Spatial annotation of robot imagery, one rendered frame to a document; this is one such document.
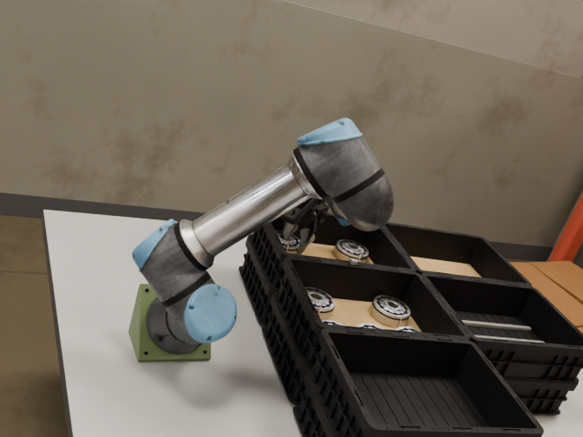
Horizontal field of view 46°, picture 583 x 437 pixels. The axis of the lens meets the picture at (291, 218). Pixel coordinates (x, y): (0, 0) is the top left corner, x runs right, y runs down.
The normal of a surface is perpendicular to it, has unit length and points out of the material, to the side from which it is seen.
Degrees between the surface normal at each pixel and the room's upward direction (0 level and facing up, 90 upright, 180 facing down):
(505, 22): 90
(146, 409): 0
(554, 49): 90
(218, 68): 90
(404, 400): 0
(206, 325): 56
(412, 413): 0
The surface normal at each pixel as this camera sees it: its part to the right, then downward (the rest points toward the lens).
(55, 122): 0.36, 0.47
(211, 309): 0.54, -0.09
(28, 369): 0.29, -0.87
